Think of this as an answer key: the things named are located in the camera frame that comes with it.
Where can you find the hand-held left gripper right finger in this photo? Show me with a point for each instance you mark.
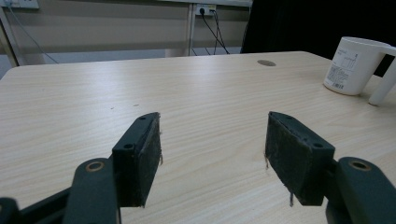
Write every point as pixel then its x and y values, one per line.
pixel 295 155

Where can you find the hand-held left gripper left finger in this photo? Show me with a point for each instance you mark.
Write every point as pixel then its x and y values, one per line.
pixel 137 161

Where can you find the black curtain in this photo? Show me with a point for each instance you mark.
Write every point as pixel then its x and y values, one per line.
pixel 311 25

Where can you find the white wall power socket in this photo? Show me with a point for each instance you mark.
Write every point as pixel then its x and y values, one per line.
pixel 205 8

